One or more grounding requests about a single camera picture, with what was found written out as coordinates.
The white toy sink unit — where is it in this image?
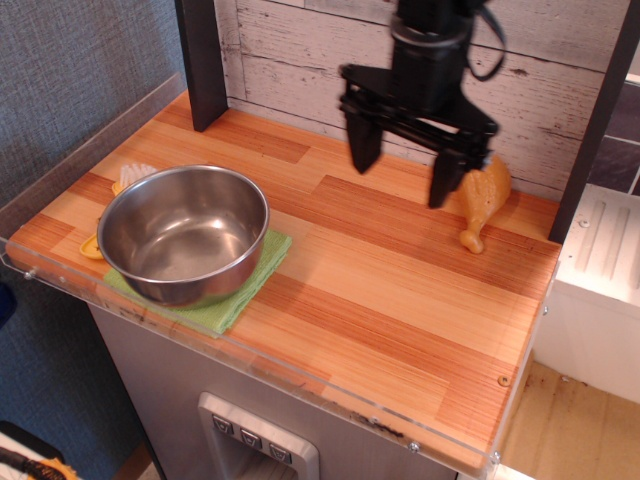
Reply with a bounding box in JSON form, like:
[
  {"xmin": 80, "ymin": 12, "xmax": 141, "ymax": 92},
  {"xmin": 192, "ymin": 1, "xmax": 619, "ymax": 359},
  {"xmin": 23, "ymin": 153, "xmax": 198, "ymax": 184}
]
[{"xmin": 533, "ymin": 185, "xmax": 639, "ymax": 402}]

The clear acrylic table guard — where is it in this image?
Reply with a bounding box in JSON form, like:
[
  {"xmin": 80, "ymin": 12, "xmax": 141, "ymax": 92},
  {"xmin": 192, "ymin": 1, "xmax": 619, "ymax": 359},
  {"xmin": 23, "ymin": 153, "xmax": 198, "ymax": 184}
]
[{"xmin": 5, "ymin": 227, "xmax": 559, "ymax": 479}]

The yellow toy brush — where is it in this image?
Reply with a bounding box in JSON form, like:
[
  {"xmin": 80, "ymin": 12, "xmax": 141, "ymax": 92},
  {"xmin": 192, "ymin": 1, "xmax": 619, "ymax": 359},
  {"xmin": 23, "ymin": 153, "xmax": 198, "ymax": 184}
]
[{"xmin": 79, "ymin": 163, "xmax": 157, "ymax": 260}]

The dark left shelf post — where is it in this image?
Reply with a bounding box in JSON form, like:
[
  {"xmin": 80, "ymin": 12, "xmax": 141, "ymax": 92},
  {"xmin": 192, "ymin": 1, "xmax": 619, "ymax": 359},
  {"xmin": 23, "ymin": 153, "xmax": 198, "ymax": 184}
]
[{"xmin": 175, "ymin": 0, "xmax": 228, "ymax": 132}]

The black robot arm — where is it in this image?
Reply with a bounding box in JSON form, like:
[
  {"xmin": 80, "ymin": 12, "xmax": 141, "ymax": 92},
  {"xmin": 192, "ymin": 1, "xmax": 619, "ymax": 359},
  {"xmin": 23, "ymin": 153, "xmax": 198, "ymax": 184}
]
[{"xmin": 340, "ymin": 1, "xmax": 506, "ymax": 209}]

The green cloth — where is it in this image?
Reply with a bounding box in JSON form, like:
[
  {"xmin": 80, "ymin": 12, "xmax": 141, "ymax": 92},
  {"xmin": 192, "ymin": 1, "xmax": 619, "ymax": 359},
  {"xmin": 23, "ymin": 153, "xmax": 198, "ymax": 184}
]
[{"xmin": 103, "ymin": 229, "xmax": 293, "ymax": 335}]

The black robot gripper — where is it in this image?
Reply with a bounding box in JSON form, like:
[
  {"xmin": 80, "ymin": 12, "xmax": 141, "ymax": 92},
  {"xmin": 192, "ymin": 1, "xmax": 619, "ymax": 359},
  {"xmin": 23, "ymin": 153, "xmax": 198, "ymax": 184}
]
[{"xmin": 341, "ymin": 38, "xmax": 497, "ymax": 209}]

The orange black object bottom left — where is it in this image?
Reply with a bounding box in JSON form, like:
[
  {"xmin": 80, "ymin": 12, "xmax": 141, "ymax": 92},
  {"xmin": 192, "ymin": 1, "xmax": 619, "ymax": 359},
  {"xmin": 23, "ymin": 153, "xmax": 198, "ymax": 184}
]
[{"xmin": 1, "ymin": 420, "xmax": 79, "ymax": 479}]

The yellow toy chicken drumstick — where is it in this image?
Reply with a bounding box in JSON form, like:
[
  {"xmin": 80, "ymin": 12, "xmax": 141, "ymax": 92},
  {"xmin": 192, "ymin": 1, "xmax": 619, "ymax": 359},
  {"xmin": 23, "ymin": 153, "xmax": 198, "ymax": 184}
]
[{"xmin": 459, "ymin": 154, "xmax": 512, "ymax": 254}]

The silver dispenser panel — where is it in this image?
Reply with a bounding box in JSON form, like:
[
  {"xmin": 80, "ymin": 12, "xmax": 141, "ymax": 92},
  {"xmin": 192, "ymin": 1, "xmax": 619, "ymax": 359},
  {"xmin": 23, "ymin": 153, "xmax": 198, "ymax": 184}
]
[{"xmin": 198, "ymin": 392, "xmax": 320, "ymax": 479}]

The stainless steel bowl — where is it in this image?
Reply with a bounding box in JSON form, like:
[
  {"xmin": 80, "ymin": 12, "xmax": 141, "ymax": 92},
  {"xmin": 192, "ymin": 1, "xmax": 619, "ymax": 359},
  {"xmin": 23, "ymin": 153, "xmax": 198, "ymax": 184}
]
[{"xmin": 97, "ymin": 165, "xmax": 270, "ymax": 307}]

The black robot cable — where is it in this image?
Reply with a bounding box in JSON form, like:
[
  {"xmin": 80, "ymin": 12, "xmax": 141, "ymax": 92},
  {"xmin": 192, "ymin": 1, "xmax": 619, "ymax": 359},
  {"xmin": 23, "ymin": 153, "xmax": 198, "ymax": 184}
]
[{"xmin": 464, "ymin": 2, "xmax": 507, "ymax": 84}]

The grey toy fridge cabinet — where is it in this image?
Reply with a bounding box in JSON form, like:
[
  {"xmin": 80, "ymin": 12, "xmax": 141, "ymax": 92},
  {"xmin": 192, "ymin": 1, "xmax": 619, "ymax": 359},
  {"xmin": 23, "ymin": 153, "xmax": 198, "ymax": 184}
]
[{"xmin": 90, "ymin": 307, "xmax": 457, "ymax": 479}]

